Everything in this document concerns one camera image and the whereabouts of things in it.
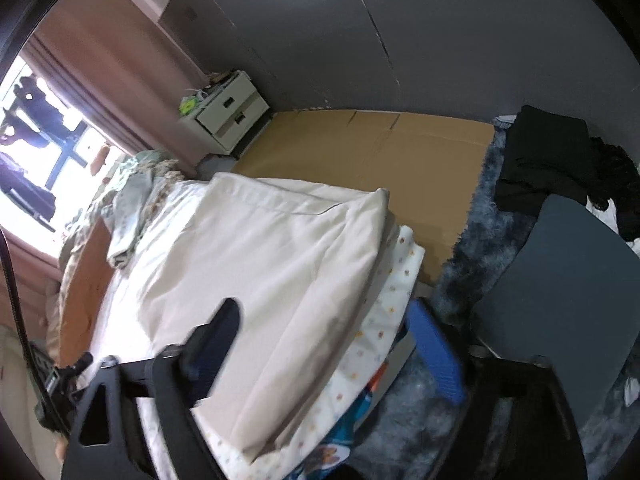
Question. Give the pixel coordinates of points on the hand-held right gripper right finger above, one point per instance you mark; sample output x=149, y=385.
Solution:
x=435, y=350

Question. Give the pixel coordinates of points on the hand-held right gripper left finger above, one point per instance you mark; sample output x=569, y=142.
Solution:
x=215, y=350

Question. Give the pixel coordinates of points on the beige jacket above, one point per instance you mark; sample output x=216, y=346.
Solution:
x=280, y=280

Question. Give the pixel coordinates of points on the dotted white bed sheet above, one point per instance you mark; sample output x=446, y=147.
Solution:
x=385, y=305

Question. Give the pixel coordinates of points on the orange blanket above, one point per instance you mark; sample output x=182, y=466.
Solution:
x=85, y=285

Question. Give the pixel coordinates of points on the blue grey shaggy rug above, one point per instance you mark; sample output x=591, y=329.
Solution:
x=470, y=240

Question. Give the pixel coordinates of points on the grey blue cushion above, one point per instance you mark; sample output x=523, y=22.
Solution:
x=560, y=285

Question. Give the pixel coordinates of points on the colourful printed mattress cover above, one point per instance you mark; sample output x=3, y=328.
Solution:
x=330, y=455

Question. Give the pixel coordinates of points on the flat cardboard sheet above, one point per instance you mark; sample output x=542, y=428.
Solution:
x=400, y=170

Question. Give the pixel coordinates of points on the grey crumpled duvet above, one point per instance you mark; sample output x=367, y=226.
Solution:
x=142, y=159

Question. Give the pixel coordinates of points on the black crumpled garment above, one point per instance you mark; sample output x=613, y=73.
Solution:
x=545, y=160

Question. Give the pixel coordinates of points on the orange plush toy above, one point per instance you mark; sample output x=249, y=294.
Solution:
x=100, y=157

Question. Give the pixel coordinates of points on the white nightstand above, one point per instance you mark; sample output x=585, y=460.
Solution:
x=235, y=110

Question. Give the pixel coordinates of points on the black lace cloth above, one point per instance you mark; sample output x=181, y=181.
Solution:
x=617, y=185

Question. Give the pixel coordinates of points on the small green object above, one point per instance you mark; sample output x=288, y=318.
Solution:
x=189, y=105

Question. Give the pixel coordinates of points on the black framed window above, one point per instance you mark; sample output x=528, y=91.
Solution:
x=85, y=140

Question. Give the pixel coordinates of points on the black hanging jacket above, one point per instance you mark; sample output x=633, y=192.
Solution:
x=42, y=110

